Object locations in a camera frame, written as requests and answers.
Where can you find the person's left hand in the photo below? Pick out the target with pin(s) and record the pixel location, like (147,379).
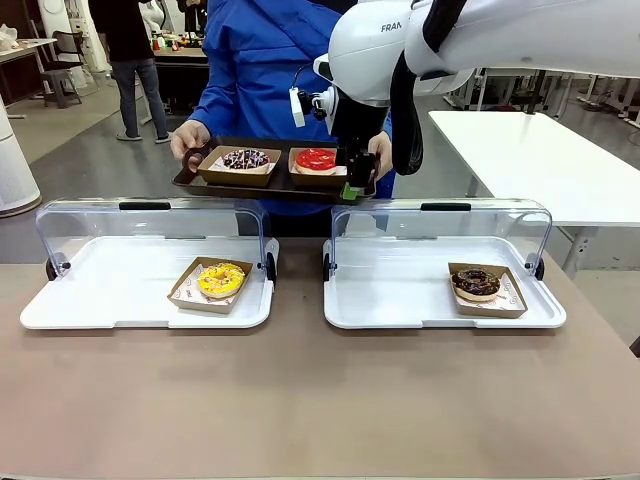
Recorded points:
(382,152)

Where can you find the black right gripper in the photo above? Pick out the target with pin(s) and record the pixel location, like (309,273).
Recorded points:
(357,122)

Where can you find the wooden background desk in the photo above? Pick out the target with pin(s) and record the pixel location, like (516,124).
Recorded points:
(20,65)

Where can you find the dark chocolate donut in tray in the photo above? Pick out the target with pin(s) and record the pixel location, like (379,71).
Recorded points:
(495,307)

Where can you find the yellow donut in tray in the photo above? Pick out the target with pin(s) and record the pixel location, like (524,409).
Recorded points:
(200,302)

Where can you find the yellow sprinkled donut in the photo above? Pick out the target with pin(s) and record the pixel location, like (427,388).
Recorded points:
(221,282)

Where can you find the person in blue jacket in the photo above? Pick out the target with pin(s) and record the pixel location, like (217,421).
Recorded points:
(260,75)

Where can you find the dark brown serving tray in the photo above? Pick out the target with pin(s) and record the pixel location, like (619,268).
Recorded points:
(270,187)

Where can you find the white display case base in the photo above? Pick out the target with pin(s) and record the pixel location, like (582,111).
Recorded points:
(125,305)
(400,300)

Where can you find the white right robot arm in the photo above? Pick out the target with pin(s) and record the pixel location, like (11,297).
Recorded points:
(370,50)

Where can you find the white side table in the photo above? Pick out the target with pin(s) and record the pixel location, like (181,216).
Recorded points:
(525,160)

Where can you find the background person in black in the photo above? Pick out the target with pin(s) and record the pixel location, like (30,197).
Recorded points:
(132,65)

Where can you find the red glazed donut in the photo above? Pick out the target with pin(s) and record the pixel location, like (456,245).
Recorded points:
(315,161)

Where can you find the person's left forearm blue sleeve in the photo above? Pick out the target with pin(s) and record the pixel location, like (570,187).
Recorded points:
(386,125)

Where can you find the dark chocolate sprinkled donut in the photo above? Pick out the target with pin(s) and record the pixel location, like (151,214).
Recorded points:
(475,285)

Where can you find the person's right forearm blue sleeve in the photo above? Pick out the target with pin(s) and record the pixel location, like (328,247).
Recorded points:
(205,112)

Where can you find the white cylindrical appliance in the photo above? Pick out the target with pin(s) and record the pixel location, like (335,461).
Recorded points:
(15,165)

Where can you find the person's right hand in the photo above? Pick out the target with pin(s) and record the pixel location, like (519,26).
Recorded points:
(192,137)

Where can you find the dark background table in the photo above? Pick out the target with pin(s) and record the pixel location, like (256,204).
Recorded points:
(180,65)

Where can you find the clear display case lid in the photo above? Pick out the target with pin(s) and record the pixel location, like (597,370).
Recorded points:
(150,220)
(450,225)

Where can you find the chocolate donut pink white sprinkles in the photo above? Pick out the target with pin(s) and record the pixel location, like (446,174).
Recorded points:
(246,160)

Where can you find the black office chair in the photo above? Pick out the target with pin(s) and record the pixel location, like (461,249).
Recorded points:
(65,70)

